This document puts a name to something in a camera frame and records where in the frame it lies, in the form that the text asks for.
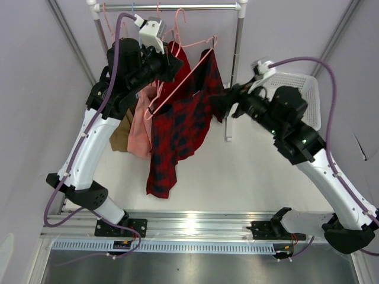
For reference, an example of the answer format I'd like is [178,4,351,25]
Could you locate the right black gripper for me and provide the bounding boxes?
[207,77,282,138]

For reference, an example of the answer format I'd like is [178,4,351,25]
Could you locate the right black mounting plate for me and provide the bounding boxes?
[246,221,307,241]

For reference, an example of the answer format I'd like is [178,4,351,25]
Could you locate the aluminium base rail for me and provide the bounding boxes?
[40,211,311,256]

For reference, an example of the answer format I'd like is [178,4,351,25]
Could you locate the metal clothes rack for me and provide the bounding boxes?
[86,0,248,142]

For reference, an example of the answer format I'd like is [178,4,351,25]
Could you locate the pink wire hanger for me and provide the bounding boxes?
[144,8,217,120]

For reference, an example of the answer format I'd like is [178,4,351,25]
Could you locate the pink skirt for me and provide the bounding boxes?
[127,85,156,159]

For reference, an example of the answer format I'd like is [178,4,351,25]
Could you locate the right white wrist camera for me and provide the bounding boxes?
[248,59,277,94]

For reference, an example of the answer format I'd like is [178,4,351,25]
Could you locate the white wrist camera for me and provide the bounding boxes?
[248,59,277,94]
[134,14,166,54]

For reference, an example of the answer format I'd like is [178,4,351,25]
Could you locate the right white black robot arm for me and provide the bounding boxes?
[210,84,378,254]

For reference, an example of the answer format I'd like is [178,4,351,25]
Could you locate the black mounting plate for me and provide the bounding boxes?
[94,218,147,238]
[246,221,307,241]

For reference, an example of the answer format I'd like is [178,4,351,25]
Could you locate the pink hanger holding red skirt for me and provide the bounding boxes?
[155,2,178,101]

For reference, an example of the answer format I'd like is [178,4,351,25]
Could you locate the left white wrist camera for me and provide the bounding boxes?
[134,14,166,54]

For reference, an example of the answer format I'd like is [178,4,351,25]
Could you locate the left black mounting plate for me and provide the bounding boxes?
[94,218,147,238]

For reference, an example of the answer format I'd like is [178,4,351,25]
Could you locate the red plaid skirt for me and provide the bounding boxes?
[146,49,224,199]

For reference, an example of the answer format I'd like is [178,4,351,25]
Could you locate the solid red skirt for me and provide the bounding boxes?
[150,41,223,164]

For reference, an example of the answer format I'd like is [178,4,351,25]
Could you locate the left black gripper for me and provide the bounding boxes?
[129,39,183,93]

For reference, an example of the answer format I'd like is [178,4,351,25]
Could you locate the white plastic basket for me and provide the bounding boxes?
[263,72,322,131]

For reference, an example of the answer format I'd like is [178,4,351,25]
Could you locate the pink hanger far left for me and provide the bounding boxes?
[102,2,128,43]

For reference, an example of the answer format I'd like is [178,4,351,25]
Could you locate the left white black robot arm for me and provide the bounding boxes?
[43,38,184,237]

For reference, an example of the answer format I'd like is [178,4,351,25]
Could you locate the brown skirt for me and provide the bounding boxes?
[109,109,134,153]

